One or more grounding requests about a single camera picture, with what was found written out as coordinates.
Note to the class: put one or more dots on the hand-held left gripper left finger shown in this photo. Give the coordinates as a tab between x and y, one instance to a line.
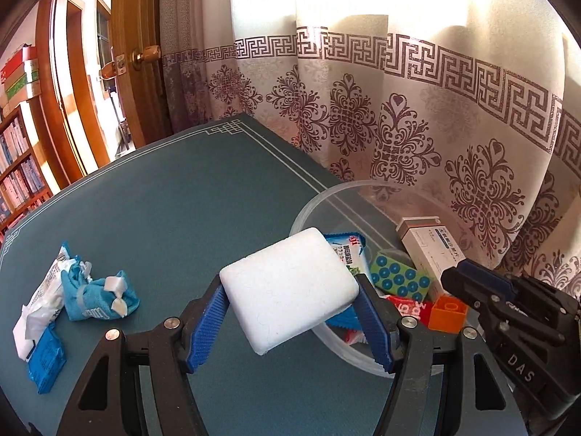
206	327

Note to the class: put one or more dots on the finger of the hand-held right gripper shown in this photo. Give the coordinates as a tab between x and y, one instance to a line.
490	277
467	290

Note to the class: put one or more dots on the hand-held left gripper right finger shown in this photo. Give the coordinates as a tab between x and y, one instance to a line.
376	331

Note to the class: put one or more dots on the yellow orange toy brick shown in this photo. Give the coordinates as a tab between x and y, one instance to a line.
447	315

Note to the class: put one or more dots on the red white packet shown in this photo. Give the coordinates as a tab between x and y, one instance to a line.
411	309

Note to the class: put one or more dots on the white medicine box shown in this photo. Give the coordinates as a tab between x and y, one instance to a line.
431	250

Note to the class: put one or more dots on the green toy block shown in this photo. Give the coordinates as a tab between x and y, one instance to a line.
399	277

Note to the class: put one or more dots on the blue noodle packet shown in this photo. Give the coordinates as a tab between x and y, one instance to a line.
352	254

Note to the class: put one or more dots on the white foam block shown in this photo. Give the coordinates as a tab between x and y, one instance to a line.
290	286

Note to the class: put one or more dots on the blue cloth pouch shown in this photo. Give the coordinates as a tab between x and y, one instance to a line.
95	295

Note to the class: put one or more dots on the clear plastic container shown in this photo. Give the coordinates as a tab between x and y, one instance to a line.
317	211

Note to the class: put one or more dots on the plain blue snack packet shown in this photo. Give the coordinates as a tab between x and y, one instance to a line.
45	361

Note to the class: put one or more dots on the white plastic packet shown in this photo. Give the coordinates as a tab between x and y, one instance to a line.
41	299

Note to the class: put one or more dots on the patterned white curtain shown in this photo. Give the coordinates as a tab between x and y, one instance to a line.
408	100

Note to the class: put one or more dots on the wooden bookshelf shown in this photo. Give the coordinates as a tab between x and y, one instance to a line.
18	172

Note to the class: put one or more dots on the brass door knob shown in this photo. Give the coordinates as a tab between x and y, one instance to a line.
145	54

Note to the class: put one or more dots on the stack of boxes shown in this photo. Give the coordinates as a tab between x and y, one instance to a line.
20	77

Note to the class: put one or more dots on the wooden door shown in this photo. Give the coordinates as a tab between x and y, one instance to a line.
131	18

